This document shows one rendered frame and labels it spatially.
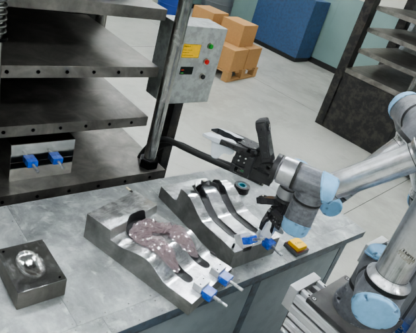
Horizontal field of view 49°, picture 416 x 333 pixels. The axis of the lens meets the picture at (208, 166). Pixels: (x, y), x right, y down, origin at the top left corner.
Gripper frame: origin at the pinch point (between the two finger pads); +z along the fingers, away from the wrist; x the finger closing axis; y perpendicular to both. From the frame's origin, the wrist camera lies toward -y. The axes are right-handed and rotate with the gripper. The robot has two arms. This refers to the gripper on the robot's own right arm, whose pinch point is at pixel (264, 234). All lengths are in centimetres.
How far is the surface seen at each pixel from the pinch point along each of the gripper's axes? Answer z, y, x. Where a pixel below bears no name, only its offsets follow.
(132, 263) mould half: 7, -12, -53
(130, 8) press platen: -62, -82, -28
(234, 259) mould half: 5.8, 2.1, -16.6
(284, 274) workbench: 26.5, 3.9, 21.6
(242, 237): -1.6, -0.8, -12.8
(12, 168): 6, -78, -72
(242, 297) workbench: 30.3, 3.9, -3.4
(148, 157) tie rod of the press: 6, -73, -8
